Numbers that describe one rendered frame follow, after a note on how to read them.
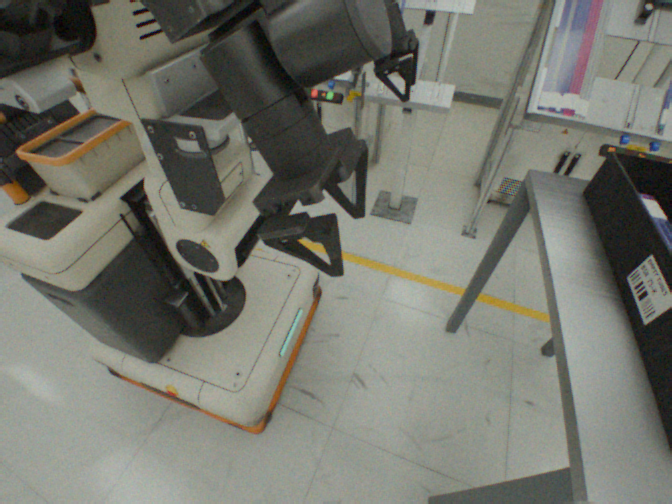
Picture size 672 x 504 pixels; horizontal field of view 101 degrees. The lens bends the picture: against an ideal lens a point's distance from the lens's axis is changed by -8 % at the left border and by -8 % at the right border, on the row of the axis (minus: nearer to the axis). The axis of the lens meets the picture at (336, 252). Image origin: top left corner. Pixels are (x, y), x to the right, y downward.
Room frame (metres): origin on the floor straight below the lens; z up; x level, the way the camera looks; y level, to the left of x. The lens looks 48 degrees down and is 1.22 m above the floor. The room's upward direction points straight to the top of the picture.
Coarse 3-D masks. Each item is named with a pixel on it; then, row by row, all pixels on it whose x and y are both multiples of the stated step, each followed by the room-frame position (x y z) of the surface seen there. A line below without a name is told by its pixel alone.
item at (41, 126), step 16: (32, 112) 0.71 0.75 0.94; (48, 112) 0.74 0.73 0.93; (64, 112) 0.77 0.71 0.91; (0, 128) 0.63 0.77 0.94; (16, 128) 0.66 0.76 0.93; (32, 128) 0.68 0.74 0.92; (48, 128) 0.71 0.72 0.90; (0, 144) 0.61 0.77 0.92; (16, 144) 0.63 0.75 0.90; (0, 160) 0.54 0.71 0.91; (16, 160) 0.58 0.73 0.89; (0, 176) 0.51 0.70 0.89; (16, 176) 0.57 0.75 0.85; (32, 176) 0.59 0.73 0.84; (32, 192) 0.56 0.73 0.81
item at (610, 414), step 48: (528, 192) 0.60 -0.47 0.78; (576, 192) 0.57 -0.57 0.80; (576, 240) 0.41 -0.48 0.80; (480, 288) 0.62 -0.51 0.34; (576, 288) 0.29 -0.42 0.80; (576, 336) 0.20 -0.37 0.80; (624, 336) 0.20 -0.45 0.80; (576, 384) 0.13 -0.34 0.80; (624, 384) 0.13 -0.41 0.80; (576, 432) 0.07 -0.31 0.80; (624, 432) 0.07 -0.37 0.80; (528, 480) 0.03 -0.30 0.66; (576, 480) 0.02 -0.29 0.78; (624, 480) 0.02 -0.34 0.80
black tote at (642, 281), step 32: (608, 160) 0.56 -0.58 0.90; (640, 160) 0.55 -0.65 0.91; (608, 192) 0.49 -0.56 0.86; (640, 192) 0.53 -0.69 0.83; (608, 224) 0.42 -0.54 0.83; (640, 224) 0.36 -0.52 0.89; (608, 256) 0.36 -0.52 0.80; (640, 256) 0.31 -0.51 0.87; (640, 288) 0.26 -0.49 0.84; (640, 320) 0.22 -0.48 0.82; (640, 352) 0.17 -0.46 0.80
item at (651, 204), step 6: (642, 198) 0.49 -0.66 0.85; (648, 198) 0.49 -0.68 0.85; (648, 204) 0.47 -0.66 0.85; (654, 204) 0.47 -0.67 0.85; (654, 210) 0.45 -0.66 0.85; (660, 210) 0.45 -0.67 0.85; (654, 216) 0.43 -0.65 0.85; (660, 216) 0.43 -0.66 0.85; (660, 222) 0.42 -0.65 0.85; (666, 222) 0.42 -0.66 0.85; (660, 228) 0.40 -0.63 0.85; (666, 228) 0.40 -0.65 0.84; (666, 234) 0.38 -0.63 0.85; (666, 240) 0.37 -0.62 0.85
